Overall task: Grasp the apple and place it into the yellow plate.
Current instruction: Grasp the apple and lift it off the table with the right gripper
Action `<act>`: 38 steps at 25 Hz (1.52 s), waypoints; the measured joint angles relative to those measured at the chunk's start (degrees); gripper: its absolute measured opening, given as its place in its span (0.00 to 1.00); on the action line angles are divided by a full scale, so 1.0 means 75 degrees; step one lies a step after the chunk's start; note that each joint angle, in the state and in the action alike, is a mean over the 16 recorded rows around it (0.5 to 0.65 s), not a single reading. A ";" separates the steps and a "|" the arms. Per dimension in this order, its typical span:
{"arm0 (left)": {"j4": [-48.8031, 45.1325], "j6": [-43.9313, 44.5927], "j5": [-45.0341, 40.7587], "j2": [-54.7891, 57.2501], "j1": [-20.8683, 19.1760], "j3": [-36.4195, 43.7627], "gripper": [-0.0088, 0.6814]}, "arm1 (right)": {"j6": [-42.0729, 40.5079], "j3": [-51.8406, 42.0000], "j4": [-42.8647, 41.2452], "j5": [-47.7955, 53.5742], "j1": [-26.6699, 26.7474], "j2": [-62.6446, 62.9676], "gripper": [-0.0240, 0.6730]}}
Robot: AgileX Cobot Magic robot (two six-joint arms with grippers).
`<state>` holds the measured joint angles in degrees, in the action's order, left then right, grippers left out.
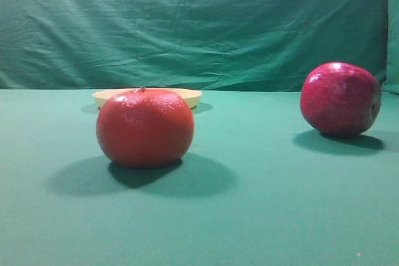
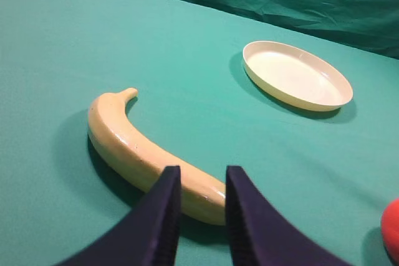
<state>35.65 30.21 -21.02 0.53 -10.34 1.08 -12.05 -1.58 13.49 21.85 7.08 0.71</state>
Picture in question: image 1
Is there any red apple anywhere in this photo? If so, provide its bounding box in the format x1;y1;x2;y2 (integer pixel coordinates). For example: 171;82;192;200
300;62;382;138

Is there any green table cloth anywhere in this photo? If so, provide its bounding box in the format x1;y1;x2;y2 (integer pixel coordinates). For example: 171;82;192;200
1;90;398;265

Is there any green backdrop cloth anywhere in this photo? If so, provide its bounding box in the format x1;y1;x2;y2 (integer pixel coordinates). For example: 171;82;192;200
1;0;398;93

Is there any orange tangerine fruit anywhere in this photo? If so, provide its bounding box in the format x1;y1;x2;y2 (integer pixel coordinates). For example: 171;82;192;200
96;88;195;168

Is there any yellow plate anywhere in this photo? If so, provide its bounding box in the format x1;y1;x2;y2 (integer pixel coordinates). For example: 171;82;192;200
92;87;203;109

